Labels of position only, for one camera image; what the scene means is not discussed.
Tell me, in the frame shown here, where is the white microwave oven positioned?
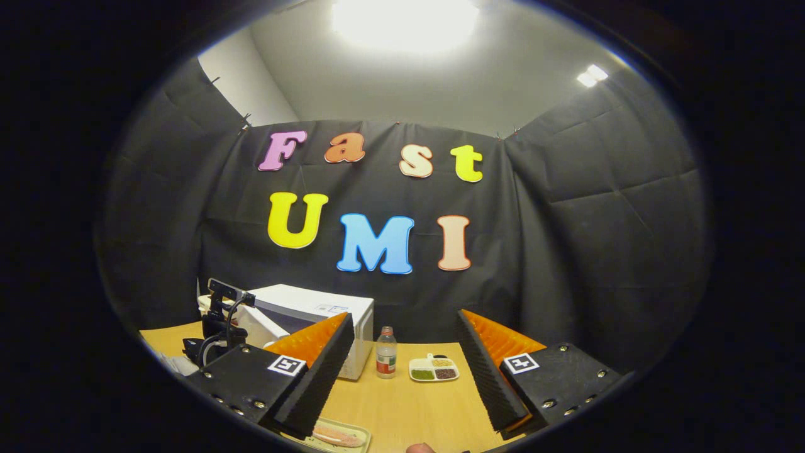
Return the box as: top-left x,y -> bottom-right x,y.
236,284 -> 375,381

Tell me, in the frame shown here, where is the white divided dish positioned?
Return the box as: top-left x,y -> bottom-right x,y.
408,353 -> 460,383

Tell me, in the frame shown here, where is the small ceiling light panel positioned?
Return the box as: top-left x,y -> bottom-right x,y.
576,64 -> 609,88

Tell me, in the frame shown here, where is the pink meat piece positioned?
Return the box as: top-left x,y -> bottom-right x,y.
312,425 -> 366,448

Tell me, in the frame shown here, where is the clear bottle red label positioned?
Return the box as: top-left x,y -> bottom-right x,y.
375,326 -> 399,380

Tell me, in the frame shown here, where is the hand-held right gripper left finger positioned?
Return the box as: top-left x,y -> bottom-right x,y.
184,311 -> 355,441

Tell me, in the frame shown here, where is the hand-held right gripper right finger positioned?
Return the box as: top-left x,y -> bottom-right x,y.
455,308 -> 625,441

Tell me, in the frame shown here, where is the pale green tray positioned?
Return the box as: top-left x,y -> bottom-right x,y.
296,417 -> 372,452

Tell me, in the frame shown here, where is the black backdrop cloth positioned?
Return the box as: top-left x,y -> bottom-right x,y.
94,57 -> 714,372

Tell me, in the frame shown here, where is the large ceiling light panel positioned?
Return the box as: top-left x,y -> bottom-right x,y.
331,0 -> 480,56

